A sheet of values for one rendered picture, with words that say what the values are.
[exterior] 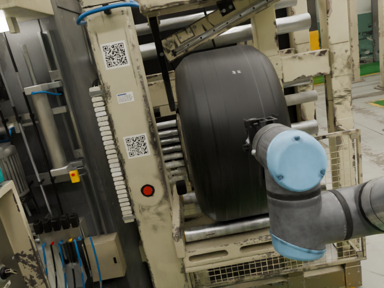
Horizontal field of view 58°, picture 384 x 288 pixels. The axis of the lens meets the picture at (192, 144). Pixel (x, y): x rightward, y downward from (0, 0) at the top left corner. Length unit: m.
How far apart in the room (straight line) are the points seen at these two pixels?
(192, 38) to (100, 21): 0.49
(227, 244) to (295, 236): 0.58
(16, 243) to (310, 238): 0.71
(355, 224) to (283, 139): 0.19
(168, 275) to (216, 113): 0.67
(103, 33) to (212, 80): 0.35
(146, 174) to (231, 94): 0.41
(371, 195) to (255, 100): 0.45
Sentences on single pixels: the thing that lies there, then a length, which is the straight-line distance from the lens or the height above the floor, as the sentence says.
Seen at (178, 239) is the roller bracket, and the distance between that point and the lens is 1.13.
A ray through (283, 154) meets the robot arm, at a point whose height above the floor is 1.32.
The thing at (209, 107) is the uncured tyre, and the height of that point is 1.33.
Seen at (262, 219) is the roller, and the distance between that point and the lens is 1.18.
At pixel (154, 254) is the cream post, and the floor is 0.82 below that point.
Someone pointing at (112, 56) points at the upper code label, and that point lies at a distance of 1.09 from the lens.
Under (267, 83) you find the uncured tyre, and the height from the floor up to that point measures 1.36.
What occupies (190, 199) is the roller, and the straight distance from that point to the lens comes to 1.41.
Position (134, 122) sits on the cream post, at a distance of 1.11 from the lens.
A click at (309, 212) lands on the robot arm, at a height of 1.21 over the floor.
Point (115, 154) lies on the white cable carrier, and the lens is 1.16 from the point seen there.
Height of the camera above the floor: 1.50
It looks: 16 degrees down
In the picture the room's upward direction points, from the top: 11 degrees counter-clockwise
